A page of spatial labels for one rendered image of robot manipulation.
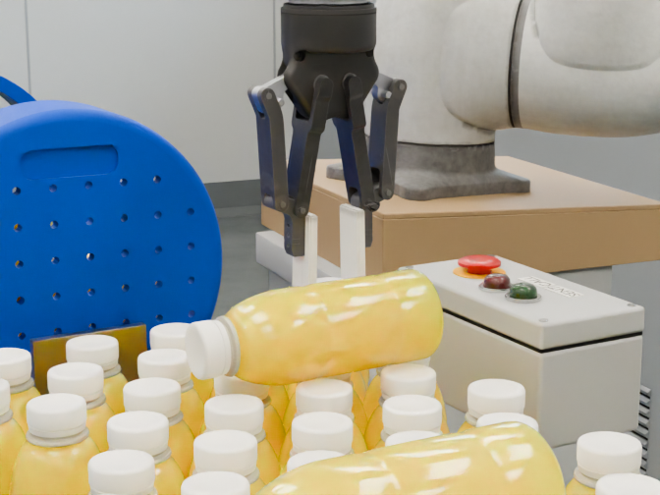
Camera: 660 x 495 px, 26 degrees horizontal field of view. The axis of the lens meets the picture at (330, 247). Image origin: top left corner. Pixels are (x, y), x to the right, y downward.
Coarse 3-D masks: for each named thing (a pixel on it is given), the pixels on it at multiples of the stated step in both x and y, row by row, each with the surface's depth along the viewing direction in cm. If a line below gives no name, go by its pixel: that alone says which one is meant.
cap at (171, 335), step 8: (152, 328) 111; (160, 328) 111; (168, 328) 111; (176, 328) 111; (184, 328) 111; (152, 336) 110; (160, 336) 109; (168, 336) 109; (176, 336) 109; (184, 336) 109; (152, 344) 110; (160, 344) 109; (168, 344) 109; (176, 344) 109; (184, 344) 109
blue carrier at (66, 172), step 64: (0, 128) 116; (64, 128) 118; (128, 128) 121; (0, 192) 117; (64, 192) 119; (128, 192) 122; (192, 192) 125; (0, 256) 118; (64, 256) 120; (128, 256) 123; (192, 256) 126; (0, 320) 119; (64, 320) 122; (128, 320) 125; (192, 320) 128
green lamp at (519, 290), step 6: (510, 288) 111; (516, 288) 111; (522, 288) 110; (528, 288) 110; (534, 288) 111; (510, 294) 111; (516, 294) 110; (522, 294) 110; (528, 294) 110; (534, 294) 110
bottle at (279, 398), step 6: (270, 390) 106; (276, 390) 107; (282, 390) 108; (210, 396) 108; (270, 396) 106; (276, 396) 107; (282, 396) 107; (276, 402) 107; (282, 402) 107; (288, 402) 108; (276, 408) 106; (282, 408) 107; (282, 414) 107; (282, 420) 107
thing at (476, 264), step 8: (464, 256) 120; (472, 256) 120; (480, 256) 120; (488, 256) 120; (464, 264) 118; (472, 264) 118; (480, 264) 118; (488, 264) 118; (496, 264) 118; (472, 272) 119; (480, 272) 118; (488, 272) 119
